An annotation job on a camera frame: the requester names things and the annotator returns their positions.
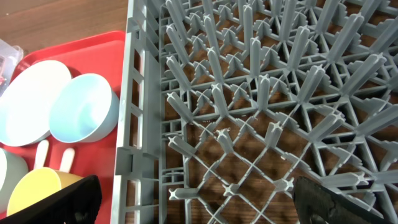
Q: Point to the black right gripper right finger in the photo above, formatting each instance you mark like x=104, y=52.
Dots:
x=317, y=204

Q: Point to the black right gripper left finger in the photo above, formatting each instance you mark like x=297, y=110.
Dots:
x=79, y=203

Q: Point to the yellow plastic cup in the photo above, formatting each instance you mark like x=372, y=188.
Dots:
x=37, y=185

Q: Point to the mint green bowl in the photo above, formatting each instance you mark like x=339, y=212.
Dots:
x=13, y=168

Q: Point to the light blue bowl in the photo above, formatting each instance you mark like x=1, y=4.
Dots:
x=86, y=110

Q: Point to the grey plastic dishwasher rack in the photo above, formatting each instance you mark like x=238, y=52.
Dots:
x=225, y=104

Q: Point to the clear plastic waste bin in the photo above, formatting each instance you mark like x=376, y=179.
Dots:
x=10, y=57

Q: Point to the white plastic fork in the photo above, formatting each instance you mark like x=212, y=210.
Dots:
x=67, y=160

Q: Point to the white plastic spoon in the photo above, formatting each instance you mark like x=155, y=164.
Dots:
x=41, y=154

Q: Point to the light blue plate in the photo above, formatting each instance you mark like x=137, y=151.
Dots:
x=26, y=103

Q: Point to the red plastic tray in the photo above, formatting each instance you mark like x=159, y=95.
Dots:
x=102, y=54

